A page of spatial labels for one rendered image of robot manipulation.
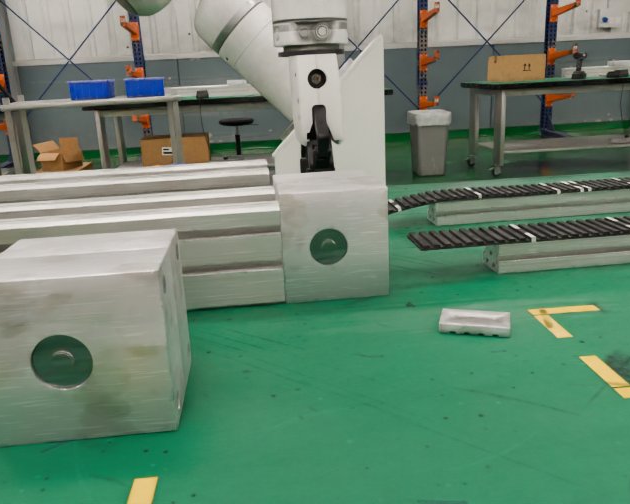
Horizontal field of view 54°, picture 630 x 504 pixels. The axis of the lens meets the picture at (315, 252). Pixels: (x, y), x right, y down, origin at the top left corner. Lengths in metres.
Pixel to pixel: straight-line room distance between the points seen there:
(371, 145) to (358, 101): 0.07
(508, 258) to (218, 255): 0.27
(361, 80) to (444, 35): 7.51
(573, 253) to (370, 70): 0.50
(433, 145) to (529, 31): 3.58
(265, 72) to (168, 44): 7.18
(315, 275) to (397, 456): 0.23
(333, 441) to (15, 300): 0.18
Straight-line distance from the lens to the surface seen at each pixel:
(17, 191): 0.74
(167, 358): 0.35
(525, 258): 0.62
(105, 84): 3.68
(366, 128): 1.02
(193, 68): 8.23
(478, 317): 0.48
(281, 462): 0.33
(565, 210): 0.84
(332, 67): 0.70
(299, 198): 0.51
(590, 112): 9.28
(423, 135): 5.62
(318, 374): 0.41
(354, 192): 0.51
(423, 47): 8.04
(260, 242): 0.52
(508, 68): 5.92
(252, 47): 1.11
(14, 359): 0.37
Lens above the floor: 0.97
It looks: 16 degrees down
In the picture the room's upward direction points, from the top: 3 degrees counter-clockwise
